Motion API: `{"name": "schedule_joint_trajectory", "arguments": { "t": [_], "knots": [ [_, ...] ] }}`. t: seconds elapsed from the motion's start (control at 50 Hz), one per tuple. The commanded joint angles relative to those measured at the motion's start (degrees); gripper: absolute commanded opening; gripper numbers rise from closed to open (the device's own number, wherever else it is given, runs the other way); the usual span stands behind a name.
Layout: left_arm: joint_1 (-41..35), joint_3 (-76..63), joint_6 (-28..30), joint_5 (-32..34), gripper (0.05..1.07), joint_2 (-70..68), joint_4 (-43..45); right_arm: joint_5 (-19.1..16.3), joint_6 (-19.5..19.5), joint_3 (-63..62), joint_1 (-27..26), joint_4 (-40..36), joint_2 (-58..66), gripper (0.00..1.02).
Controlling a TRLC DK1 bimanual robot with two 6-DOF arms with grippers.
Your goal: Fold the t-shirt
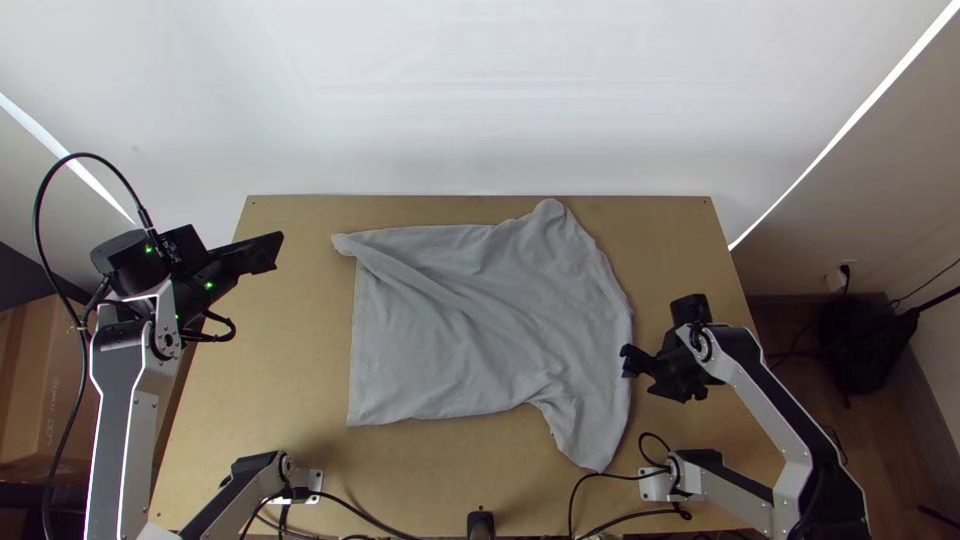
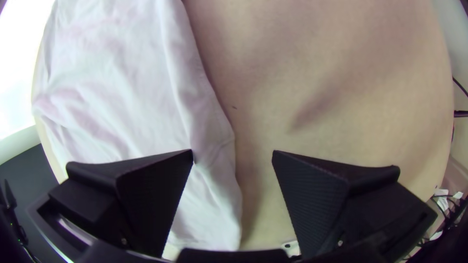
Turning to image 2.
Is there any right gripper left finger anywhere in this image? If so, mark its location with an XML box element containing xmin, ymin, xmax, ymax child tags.
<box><xmin>49</xmin><ymin>149</ymin><xmax>195</xmax><ymax>258</ymax></box>

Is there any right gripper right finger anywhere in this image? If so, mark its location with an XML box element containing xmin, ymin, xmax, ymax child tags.
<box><xmin>271</xmin><ymin>150</ymin><xmax>438</xmax><ymax>258</ymax></box>

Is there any grey t-shirt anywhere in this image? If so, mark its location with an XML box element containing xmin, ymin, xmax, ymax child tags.
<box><xmin>31</xmin><ymin>0</ymin><xmax>244</xmax><ymax>253</ymax></box>

